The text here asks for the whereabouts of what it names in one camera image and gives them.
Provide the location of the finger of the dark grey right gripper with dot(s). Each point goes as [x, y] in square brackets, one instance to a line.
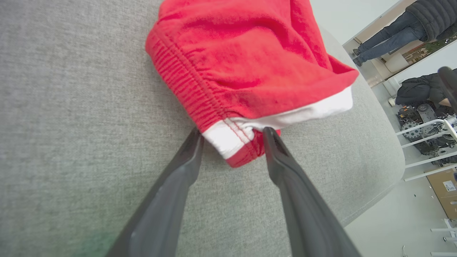
[449, 84]

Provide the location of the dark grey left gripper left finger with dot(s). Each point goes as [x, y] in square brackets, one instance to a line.
[160, 214]

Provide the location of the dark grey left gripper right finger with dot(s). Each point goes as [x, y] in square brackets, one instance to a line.
[307, 214]

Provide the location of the red shorts with white trim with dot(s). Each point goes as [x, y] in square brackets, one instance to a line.
[250, 53]

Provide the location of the crouching person in black jacket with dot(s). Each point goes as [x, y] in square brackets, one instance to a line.
[414, 89]

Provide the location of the standing person in dark jacket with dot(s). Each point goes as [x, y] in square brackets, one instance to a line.
[392, 35]

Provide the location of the white metal rack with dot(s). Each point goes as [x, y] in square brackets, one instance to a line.
[430, 160]

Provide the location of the brown cardboard box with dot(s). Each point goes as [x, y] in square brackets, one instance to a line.
[441, 200]

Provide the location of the grey fabric sofa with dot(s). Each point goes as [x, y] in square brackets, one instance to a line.
[71, 107]

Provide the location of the white metal frame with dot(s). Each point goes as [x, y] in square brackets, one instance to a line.
[442, 230]

